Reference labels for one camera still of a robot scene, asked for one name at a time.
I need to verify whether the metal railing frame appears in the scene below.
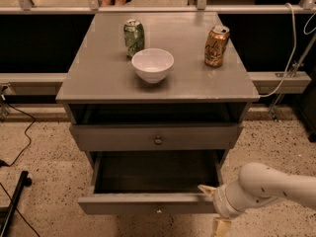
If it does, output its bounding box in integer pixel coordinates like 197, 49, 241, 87
0, 0, 316, 96

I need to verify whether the grey wooden drawer cabinet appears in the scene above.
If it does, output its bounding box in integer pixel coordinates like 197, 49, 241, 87
55, 11, 261, 170

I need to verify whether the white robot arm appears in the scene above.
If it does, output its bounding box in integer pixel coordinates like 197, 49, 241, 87
197, 163, 316, 237

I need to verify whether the grey top drawer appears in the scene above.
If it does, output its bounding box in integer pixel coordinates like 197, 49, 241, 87
70, 123, 243, 152

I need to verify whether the black stand leg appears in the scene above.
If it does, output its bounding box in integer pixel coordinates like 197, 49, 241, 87
0, 171, 32, 237

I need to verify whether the green soda can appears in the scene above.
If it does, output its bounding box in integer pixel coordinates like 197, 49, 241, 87
123, 19, 145, 57

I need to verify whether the white ceramic bowl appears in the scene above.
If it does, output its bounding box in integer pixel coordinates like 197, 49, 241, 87
131, 48, 174, 84

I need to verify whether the orange soda can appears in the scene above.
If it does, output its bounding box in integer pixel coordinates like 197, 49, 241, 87
204, 25, 230, 67

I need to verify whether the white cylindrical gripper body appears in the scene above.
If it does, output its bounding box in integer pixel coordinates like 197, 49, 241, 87
213, 183, 245, 219

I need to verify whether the grey drawer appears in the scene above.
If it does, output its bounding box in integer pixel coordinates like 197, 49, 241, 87
70, 123, 243, 152
78, 150, 221, 214

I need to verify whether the black floor cable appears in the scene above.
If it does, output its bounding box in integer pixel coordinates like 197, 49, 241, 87
0, 102, 38, 168

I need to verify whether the white cable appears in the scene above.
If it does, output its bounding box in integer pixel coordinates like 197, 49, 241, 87
259, 2, 298, 99

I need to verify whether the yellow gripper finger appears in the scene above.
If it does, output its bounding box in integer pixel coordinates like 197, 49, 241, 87
197, 185, 216, 197
212, 217, 232, 237

